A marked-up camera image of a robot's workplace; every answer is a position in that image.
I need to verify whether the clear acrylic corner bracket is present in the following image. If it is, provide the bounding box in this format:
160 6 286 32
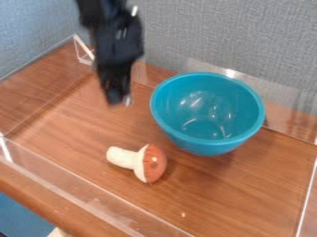
73 34 95 66

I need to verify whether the clear acrylic barrier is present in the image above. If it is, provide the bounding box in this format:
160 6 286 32
0 134 194 237
103 49 317 146

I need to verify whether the clear acrylic front barrier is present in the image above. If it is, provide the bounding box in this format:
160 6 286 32
0 134 194 237

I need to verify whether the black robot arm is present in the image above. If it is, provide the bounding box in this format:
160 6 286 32
75 0 144 106

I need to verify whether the brown and white toy mushroom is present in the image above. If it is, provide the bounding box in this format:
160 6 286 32
107 143 167 183

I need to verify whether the clear acrylic back barrier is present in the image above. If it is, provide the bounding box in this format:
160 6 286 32
103 49 317 146

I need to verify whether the blue plastic bowl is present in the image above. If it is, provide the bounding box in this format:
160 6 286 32
150 72 265 156

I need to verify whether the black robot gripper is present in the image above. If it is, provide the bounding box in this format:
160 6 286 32
92 12 143 106

